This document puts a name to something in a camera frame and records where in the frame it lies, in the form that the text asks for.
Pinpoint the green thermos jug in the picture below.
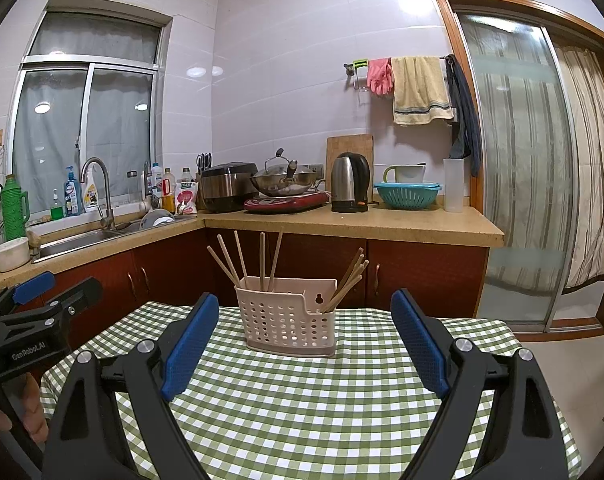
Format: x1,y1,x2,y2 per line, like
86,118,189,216
0,174,31,242

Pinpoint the metal towel rack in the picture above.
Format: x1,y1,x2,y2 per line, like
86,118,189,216
344,55,458,111

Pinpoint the aluminium sliding window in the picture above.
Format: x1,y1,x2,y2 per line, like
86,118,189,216
9,7,173,211

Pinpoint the wooden door frame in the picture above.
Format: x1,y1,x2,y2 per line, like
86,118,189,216
431,0,604,336

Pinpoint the red induction cooker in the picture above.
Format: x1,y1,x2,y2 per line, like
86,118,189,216
244,191,331,212

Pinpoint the pink rubber glove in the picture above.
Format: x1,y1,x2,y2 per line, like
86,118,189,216
367,57,395,96

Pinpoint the beige striped curtain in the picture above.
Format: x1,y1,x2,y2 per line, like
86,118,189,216
552,45,604,293

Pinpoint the blue dish soap bottle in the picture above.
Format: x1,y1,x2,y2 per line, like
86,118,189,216
63,166,82,217

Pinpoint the steel electric kettle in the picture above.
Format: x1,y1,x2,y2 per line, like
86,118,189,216
330,152,371,213

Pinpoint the dark hanging cloth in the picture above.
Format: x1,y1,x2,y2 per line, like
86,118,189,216
444,54,483,177

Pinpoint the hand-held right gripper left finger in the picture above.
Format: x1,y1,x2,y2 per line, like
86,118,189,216
42,292,220,480

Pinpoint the white enamel pot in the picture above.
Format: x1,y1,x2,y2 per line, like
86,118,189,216
0,237,31,273

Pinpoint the stainless steel sink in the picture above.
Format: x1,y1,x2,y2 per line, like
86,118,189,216
32,215,197,263

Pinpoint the teal plastic colander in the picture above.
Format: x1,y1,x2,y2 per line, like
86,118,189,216
373,181,441,210

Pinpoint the green checkered tablecloth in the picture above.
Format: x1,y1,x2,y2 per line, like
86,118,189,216
40,301,583,480

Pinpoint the pink perforated utensil holder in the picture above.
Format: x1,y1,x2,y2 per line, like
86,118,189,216
234,276,339,358

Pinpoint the black rice cooker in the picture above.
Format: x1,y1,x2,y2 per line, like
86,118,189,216
200,162,259,213

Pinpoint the small steel tap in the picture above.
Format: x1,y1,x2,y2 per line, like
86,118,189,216
140,161,160,213

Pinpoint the frosted glass sliding door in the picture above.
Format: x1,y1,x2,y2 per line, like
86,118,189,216
454,10,578,333

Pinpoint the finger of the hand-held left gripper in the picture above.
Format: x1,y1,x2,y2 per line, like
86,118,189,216
12,276,104,325
0,270,56,317

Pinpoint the beige striped towel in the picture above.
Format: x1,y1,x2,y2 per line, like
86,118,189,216
391,56,455,127

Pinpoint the wooden cutting board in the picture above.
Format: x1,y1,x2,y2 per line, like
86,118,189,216
326,134,374,193

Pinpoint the white spray bottle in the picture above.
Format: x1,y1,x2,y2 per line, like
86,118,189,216
82,167,101,212

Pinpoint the translucent white jug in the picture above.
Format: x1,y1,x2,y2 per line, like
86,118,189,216
443,158,470,212

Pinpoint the white and green cup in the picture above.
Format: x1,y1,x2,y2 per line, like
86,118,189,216
383,163,427,184

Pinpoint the white plate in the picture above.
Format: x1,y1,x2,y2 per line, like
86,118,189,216
139,208,175,231

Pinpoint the steel wok lid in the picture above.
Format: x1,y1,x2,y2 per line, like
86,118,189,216
264,148,300,181

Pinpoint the steel wok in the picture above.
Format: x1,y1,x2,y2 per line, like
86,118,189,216
250,170,319,197

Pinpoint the steel gooseneck faucet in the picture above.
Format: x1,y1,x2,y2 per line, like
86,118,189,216
80,156,116,231

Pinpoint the pink refill pouch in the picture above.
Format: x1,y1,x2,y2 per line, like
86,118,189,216
176,182,199,216

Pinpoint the yellow oil bottle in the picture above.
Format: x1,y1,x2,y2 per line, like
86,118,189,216
161,167,177,213

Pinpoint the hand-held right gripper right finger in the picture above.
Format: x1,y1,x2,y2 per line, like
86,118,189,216
390,288,570,480

